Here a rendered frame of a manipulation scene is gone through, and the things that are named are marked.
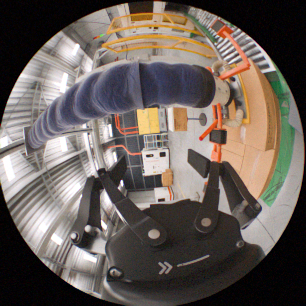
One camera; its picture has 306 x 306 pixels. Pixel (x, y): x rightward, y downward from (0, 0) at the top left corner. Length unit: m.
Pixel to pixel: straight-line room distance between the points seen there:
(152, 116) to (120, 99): 7.41
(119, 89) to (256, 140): 0.75
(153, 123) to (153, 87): 7.38
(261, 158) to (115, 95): 1.20
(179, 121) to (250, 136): 1.82
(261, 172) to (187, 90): 1.03
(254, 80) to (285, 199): 1.45
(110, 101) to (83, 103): 0.12
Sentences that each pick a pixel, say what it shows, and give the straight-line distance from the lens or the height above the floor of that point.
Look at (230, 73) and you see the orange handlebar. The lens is 0.47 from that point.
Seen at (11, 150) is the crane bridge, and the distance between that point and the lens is 1.38.
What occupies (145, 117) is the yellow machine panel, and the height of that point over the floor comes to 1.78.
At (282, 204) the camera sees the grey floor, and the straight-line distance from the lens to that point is 1.77.
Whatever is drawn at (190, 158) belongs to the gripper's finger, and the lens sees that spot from 0.18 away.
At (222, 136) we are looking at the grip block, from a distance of 0.48.
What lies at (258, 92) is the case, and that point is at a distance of 0.72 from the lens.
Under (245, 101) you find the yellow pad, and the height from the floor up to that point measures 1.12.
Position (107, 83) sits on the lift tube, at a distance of 0.33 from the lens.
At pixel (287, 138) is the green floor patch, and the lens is 1.59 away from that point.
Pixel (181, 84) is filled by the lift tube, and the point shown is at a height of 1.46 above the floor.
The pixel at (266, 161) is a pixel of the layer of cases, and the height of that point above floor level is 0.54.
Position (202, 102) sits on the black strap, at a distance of 0.40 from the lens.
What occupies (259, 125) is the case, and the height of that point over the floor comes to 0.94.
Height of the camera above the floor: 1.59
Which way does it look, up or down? level
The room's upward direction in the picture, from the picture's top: 96 degrees counter-clockwise
